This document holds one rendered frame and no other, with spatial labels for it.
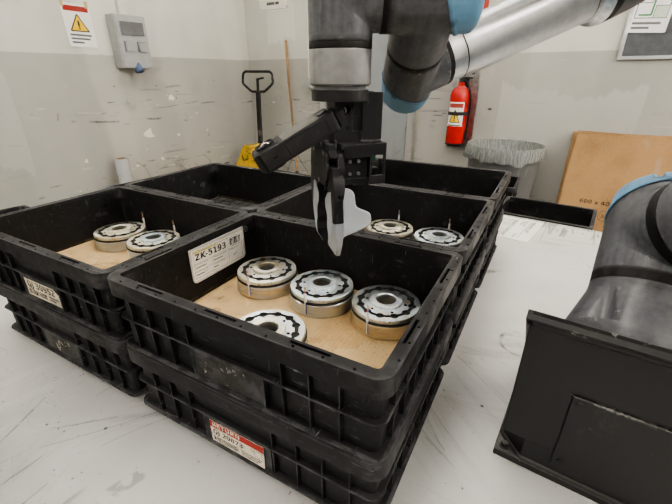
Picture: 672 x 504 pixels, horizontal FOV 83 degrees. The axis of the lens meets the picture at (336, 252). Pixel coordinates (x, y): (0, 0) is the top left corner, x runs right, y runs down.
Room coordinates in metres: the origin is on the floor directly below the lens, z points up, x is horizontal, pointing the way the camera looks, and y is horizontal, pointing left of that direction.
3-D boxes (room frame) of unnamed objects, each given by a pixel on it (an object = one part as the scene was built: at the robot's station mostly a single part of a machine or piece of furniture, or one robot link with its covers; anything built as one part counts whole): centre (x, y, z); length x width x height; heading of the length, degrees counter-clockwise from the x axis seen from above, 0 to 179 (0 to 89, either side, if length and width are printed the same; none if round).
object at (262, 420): (0.47, 0.06, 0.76); 0.40 x 0.30 x 0.12; 61
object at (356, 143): (0.52, -0.01, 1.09); 0.09 x 0.08 x 0.12; 110
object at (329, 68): (0.52, 0.00, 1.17); 0.08 x 0.08 x 0.05
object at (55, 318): (0.66, 0.41, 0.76); 0.40 x 0.30 x 0.12; 61
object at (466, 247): (0.73, -0.09, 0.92); 0.40 x 0.30 x 0.02; 61
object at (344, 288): (0.54, 0.02, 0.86); 0.10 x 0.10 x 0.01
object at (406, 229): (0.79, -0.12, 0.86); 0.10 x 0.10 x 0.01
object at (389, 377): (0.47, 0.06, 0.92); 0.40 x 0.30 x 0.02; 61
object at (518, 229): (1.26, -0.53, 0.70); 0.33 x 0.23 x 0.01; 55
